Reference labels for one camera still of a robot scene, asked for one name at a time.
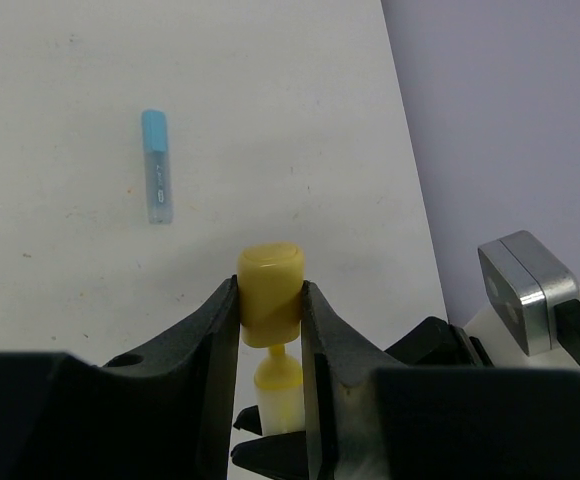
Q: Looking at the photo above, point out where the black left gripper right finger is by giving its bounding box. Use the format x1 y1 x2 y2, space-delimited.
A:
301 282 580 479

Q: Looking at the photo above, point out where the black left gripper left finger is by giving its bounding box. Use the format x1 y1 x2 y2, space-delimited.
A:
0 278 239 479

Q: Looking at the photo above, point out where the yellow marker cap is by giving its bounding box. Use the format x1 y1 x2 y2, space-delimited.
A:
237 242 305 348

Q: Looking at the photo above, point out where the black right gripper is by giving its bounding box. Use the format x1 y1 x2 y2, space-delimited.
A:
385 316 494 367

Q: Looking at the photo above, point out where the light blue marker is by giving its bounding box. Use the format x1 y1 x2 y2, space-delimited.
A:
141 109 173 224

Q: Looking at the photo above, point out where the yellow marker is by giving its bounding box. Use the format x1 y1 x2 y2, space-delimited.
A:
254 344 305 436

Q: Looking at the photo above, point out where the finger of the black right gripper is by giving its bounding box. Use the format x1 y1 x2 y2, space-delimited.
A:
230 406 309 480

